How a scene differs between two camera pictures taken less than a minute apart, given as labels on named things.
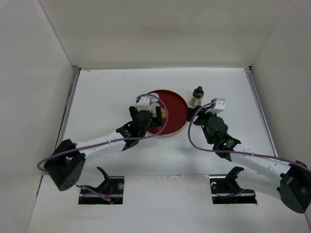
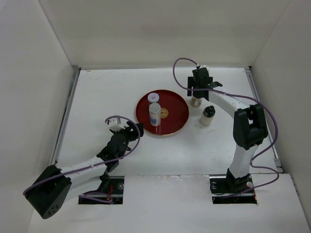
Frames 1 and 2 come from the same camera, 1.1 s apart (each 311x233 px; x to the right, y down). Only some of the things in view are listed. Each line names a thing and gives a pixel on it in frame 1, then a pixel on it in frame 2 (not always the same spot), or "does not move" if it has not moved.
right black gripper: [190, 110] -> [191, 83]
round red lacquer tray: [174, 113] does not move
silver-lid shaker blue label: [153, 107] does not move
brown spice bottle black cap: [197, 97] does not move
